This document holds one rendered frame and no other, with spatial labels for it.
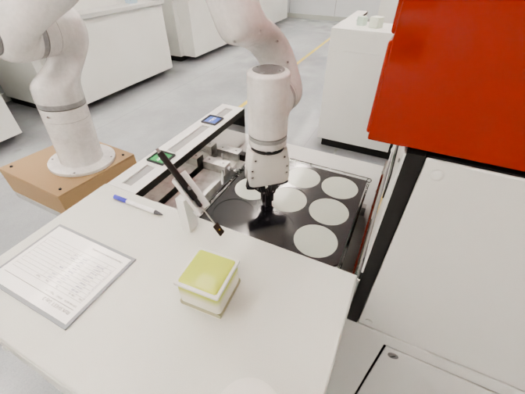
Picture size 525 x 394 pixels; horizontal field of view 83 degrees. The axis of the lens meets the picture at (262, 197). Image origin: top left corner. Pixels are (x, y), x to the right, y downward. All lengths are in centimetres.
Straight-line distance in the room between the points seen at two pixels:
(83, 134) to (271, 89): 61
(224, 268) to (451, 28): 40
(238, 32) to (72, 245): 50
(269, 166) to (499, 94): 44
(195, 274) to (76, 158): 66
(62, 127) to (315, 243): 74
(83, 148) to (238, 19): 63
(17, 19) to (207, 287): 68
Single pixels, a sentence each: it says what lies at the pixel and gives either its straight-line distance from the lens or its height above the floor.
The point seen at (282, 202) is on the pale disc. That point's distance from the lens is 77.
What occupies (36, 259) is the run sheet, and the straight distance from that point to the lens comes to 70.
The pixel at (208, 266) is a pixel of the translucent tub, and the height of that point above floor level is 103.
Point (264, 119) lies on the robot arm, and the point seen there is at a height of 115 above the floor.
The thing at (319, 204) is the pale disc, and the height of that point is 90.
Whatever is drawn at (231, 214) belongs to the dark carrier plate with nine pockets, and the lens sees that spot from 75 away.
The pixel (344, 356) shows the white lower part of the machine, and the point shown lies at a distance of 84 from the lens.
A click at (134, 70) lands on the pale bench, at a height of 23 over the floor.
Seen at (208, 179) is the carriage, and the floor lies 88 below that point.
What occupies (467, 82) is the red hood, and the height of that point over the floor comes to 131.
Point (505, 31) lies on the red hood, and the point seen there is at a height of 135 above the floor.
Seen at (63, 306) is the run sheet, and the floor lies 97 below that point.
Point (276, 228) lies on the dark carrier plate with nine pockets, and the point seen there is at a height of 90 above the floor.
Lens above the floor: 141
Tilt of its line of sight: 40 degrees down
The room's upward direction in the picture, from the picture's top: straight up
